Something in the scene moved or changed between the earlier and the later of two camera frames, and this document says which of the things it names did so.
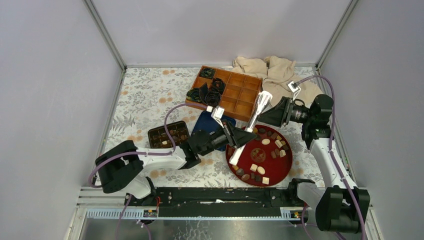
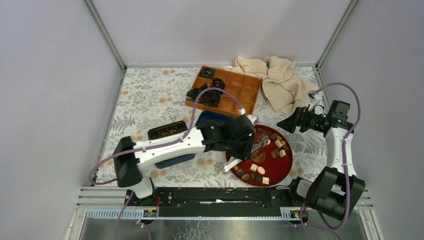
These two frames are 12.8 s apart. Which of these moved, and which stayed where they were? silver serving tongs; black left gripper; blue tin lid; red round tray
Moved: silver serving tongs; black left gripper
Stayed: red round tray; blue tin lid
